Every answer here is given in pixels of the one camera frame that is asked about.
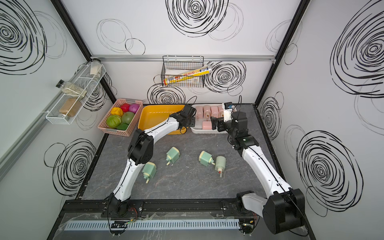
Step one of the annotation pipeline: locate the pink sharpener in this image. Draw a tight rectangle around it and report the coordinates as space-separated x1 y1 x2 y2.
211 106 219 118
218 106 224 118
202 121 212 130
195 106 204 120
203 105 211 121

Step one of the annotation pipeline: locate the white plastic storage box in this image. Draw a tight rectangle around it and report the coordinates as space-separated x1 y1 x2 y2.
192 102 238 134

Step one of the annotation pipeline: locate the yellow plastic storage box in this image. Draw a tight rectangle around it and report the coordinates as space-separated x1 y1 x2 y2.
138 105 185 130

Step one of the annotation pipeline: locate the green sharpener square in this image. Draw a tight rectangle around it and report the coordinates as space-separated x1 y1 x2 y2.
199 151 215 167

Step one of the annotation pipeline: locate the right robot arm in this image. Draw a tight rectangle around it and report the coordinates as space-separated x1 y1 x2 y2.
211 111 308 234

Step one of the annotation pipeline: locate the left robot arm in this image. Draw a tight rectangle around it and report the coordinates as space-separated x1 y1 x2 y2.
105 104 196 217

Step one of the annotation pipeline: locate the green sharpener right round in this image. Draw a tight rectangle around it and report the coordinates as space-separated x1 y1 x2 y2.
215 156 227 177

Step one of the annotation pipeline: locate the yellow red tube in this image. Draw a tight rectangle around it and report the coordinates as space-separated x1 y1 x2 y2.
163 66 212 86

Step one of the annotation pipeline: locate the magenta toy fruit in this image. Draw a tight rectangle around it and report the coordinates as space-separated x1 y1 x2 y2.
129 104 140 114

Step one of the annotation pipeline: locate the light green toy apple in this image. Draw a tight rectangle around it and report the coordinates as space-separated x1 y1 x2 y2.
121 112 135 125

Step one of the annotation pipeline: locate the red toy fruit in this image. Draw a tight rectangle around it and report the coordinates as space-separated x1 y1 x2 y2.
120 103 131 113

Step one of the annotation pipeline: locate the yellow toy fruit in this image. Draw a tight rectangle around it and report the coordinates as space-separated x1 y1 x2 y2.
110 107 124 117

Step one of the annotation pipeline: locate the green toy cabbage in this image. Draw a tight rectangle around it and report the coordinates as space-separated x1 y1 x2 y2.
106 115 122 129

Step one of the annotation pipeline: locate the pink perforated basket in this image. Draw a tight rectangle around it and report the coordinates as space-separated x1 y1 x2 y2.
98 99 143 137

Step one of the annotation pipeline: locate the clear jar on shelf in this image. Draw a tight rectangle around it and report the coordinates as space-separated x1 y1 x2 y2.
90 58 102 77

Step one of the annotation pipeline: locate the brown block on shelf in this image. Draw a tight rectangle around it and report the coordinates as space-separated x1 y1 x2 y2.
59 98 82 118

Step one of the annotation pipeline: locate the bottle lying on shelf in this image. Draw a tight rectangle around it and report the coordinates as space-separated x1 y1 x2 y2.
56 80 87 99

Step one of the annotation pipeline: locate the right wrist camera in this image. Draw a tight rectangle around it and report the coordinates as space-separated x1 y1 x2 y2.
222 102 234 122

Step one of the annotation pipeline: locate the black wire wall basket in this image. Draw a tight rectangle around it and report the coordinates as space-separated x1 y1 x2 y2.
161 55 205 88

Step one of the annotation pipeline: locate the white slotted cable duct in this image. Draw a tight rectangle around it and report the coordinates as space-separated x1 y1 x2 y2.
64 219 240 231

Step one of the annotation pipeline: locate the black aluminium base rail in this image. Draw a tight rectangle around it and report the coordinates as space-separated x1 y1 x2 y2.
61 198 249 216

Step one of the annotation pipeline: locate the white wire wall shelf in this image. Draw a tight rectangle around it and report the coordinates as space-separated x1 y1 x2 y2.
46 60 107 125

